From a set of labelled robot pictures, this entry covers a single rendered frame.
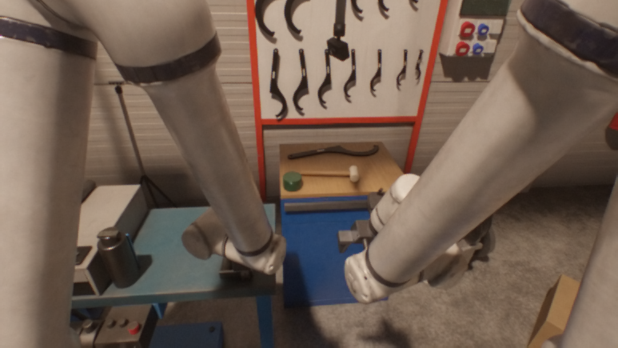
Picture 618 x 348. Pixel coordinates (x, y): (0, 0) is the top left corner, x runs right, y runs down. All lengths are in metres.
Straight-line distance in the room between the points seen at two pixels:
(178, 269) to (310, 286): 1.14
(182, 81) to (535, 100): 0.32
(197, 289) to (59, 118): 0.76
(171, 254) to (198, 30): 0.96
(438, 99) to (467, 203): 2.62
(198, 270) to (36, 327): 0.67
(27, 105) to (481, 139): 0.45
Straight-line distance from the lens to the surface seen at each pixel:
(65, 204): 0.47
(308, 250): 1.87
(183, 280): 1.12
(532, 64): 0.29
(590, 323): 0.50
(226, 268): 1.08
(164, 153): 2.97
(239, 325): 2.25
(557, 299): 2.47
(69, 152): 0.45
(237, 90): 2.59
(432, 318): 2.40
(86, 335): 1.20
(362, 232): 0.82
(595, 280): 0.48
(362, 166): 1.85
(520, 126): 0.30
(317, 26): 2.45
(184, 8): 0.34
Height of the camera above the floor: 1.90
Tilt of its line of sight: 30 degrees down
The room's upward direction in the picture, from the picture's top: 1 degrees clockwise
